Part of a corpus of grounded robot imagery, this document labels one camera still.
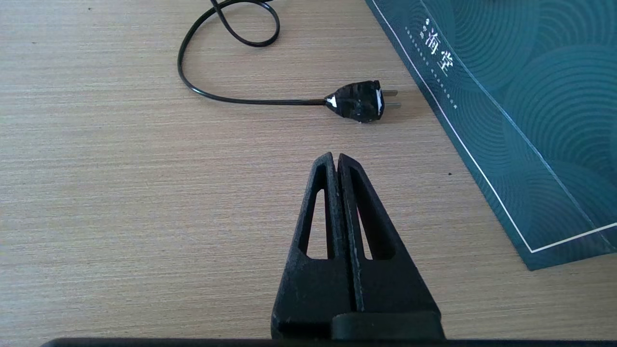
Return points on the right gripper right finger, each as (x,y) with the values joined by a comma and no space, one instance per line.
(390,289)

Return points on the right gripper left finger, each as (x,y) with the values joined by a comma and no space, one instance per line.
(313,289)

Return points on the dark teal gift bag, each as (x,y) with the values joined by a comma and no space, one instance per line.
(530,120)

